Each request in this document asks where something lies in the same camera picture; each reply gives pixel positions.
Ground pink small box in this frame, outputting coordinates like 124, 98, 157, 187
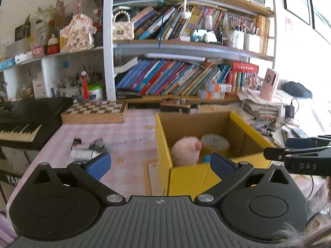
31, 45, 45, 58

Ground white wooden bookshelf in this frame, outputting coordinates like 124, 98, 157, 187
103, 0, 277, 102

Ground black smartphone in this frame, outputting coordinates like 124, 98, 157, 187
191, 29, 223, 45
291, 128, 309, 138

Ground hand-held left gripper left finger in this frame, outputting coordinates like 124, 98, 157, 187
27, 152, 127, 204

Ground white wipes pack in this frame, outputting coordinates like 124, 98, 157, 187
15, 51, 34, 64

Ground black electronic keyboard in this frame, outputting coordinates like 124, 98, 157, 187
0, 97, 74, 151

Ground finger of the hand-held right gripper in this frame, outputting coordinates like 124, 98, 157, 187
286, 135, 331, 150
264, 145, 331, 161

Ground white quilted pearl handbag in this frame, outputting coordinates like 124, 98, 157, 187
112, 10, 135, 40

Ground dark cap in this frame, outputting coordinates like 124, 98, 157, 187
282, 81, 313, 99

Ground row of blue red books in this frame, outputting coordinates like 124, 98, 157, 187
115, 59, 259, 96

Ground stack of papers and books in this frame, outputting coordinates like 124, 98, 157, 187
238, 86, 311, 148

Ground pink pig plush toy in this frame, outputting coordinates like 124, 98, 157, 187
171, 136, 202, 166

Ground row of leaning colourful books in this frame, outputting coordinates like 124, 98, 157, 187
132, 4, 271, 55

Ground red glue bottle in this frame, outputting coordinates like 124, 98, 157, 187
81, 71, 89, 100

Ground dried flower bunch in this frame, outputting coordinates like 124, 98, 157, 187
36, 0, 75, 29

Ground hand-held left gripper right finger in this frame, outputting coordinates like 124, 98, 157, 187
194, 152, 295, 204

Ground yellow cardboard box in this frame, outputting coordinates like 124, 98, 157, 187
155, 111, 276, 197

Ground cream desk mat orange border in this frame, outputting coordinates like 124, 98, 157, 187
143, 159, 166, 195

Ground pen holder with brushes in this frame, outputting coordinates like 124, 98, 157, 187
59, 74, 82, 97

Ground small black frame board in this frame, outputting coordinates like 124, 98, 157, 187
15, 22, 31, 42

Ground white side cabinet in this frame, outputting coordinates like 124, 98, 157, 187
0, 46, 106, 101

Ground white jar green lid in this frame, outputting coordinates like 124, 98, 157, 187
86, 84, 103, 101

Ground red white doll jar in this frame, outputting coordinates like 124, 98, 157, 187
47, 34, 61, 55

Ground white pen holder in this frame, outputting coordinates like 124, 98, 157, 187
231, 30, 245, 49
244, 32, 261, 54

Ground black box metal knobs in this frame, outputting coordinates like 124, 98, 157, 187
160, 98, 192, 114

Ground pink cylindrical desk device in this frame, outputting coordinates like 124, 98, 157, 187
259, 68, 280, 100

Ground pink wall paper note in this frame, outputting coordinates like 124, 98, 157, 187
285, 18, 298, 31

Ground black keyboard stand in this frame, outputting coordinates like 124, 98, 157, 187
0, 147, 26, 204

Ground white box red label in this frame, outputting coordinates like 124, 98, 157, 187
32, 76, 47, 99

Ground person's right forearm furry sleeve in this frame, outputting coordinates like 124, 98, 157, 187
271, 183, 331, 248

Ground black wall picture frame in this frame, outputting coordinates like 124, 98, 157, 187
281, 0, 311, 26
306, 0, 331, 42

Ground pink floral cow figurine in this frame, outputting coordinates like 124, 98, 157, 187
63, 14, 95, 52

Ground pink checkered cloth desktop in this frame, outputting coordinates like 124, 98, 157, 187
6, 108, 331, 212

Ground yellow tape roll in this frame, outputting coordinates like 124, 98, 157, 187
200, 134, 230, 158

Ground blue wet wipes pack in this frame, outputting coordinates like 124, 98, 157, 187
0, 58, 16, 69

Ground wooden chess board box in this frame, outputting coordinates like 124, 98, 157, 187
61, 101, 128, 124

